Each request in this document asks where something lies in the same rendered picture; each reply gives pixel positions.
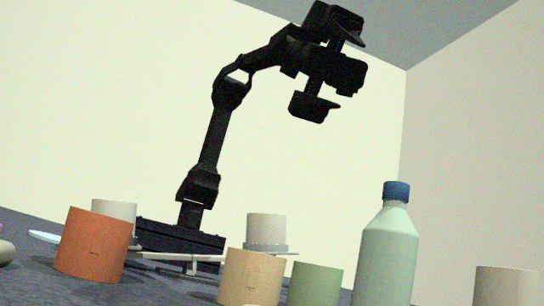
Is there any white round dish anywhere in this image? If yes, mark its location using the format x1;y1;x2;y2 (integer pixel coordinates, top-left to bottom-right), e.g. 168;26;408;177
28;230;61;245

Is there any orange cylinder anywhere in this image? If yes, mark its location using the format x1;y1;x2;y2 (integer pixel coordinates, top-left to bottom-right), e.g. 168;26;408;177
53;206;134;284

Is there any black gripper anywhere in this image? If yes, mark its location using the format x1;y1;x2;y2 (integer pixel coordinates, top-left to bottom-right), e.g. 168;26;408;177
287;5;366;124

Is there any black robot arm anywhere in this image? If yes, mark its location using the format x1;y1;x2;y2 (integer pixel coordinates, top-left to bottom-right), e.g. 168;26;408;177
173;0;368;233

